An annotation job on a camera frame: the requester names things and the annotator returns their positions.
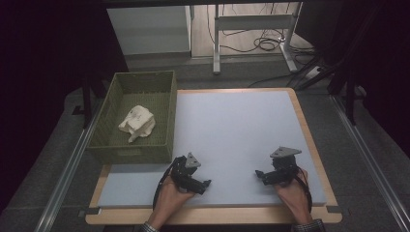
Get white cloth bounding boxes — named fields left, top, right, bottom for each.
left=117, top=104, right=157, bottom=144

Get white cabinet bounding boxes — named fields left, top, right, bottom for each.
left=106, top=5, right=192, bottom=56

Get white desk frame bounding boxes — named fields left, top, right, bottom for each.
left=212, top=2, right=303, bottom=75

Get black floor cables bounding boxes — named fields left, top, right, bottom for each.
left=206, top=3, right=316, bottom=56

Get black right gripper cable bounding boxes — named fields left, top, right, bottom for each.
left=295, top=166, right=313, bottom=214

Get person's right hand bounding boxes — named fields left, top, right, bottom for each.
left=274, top=170, right=314, bottom=225

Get person's left hand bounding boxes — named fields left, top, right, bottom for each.
left=147, top=177, right=196, bottom=230

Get black stand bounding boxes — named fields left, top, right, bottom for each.
left=72, top=74, right=108, bottom=130
left=295, top=57, right=366, bottom=127

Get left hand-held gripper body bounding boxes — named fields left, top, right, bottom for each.
left=169, top=152, right=202, bottom=191

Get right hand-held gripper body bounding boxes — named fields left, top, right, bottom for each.
left=270, top=146, right=303, bottom=186

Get white power strip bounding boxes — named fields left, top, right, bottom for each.
left=304, top=65, right=324, bottom=80

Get metal floor rail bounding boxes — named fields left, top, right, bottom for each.
left=33, top=98, right=104, bottom=232
left=331, top=95, right=410, bottom=232

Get pale blue foam mat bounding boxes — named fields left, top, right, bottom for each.
left=97, top=90, right=327, bottom=208

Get green woven basket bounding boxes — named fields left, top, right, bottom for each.
left=86, top=71, right=178, bottom=164

